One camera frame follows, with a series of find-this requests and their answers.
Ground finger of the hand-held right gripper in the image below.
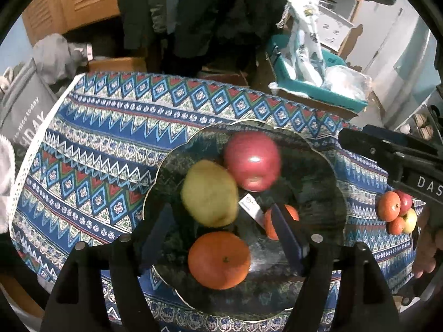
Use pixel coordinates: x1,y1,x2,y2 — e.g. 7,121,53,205
338,129,402,172
362,124,440,156

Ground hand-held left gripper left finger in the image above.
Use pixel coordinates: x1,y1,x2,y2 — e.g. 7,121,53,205
40,202,174,332

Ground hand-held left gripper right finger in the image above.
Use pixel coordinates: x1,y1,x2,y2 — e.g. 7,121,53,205
271,204,402,332

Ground red apple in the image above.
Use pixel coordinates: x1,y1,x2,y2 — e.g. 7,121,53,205
395,190,414,217
223,131,282,193

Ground small orange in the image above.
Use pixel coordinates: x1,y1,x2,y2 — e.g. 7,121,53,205
387,216,406,236
264,205,300,241

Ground small yellow-green apple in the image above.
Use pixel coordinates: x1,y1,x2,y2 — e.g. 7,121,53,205
401,208,418,234

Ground large orange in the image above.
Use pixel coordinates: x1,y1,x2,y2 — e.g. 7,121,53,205
188,232,251,290
377,191,401,222

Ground dark glass plate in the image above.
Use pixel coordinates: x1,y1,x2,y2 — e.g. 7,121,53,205
143,119,348,322

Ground yellow-green pear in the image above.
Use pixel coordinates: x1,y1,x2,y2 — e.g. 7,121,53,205
181,160,239,228

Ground person's right hand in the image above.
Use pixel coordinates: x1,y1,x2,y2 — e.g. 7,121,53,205
413,208,442,279

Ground teal plastic crate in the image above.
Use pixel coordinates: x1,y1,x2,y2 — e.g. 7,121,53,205
266,35,369,113

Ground clear plastic bags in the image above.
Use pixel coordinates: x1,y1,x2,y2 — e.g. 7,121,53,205
322,66,371,101

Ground brown cardboard box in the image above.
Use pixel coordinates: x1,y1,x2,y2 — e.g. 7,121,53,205
275,88,386,120

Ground white door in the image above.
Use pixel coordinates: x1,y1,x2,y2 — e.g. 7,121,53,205
346,0,437,128

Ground patterned blue tablecloth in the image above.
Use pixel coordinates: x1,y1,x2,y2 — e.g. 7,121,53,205
9,71,428,332

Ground white rice bag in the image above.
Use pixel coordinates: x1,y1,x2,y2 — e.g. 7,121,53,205
277,0,328,87

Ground wooden shelf rack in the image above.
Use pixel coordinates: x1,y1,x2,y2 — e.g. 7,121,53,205
294,0,372,56

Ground grey printed tote bag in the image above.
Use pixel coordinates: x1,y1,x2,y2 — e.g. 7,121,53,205
0,59,59,142

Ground black hooded jacket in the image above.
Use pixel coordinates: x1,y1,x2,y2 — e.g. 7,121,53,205
118,0,289,73

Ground grey crumpled clothing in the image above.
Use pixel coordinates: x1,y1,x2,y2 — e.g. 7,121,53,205
33,34,92,85

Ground wooden louvered wardrobe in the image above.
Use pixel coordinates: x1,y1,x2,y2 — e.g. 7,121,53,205
22,0,126,46

